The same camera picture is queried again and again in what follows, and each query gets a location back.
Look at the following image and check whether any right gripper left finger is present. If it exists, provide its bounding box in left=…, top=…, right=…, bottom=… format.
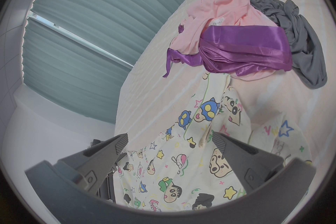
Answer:
left=54, top=133, right=130, bottom=193

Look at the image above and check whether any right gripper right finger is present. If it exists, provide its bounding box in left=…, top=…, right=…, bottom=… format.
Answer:
left=212, top=131, right=285, bottom=194

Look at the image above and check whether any white printed pyjama top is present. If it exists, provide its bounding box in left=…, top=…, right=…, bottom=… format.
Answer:
left=115, top=72, right=313, bottom=212

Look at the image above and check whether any black padded furniture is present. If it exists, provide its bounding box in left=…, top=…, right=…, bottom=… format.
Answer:
left=90, top=139, right=118, bottom=201

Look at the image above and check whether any bed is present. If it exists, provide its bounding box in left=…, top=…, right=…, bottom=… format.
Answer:
left=115, top=0, right=335, bottom=208

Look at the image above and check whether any purple satin garment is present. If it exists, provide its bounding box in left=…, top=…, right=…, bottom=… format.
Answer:
left=162, top=25, right=293, bottom=79

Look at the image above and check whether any dark grey garment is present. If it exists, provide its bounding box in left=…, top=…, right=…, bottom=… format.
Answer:
left=249, top=0, right=328, bottom=90

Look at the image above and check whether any pink garment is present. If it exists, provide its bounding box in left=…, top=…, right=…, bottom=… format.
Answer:
left=170, top=0, right=284, bottom=82

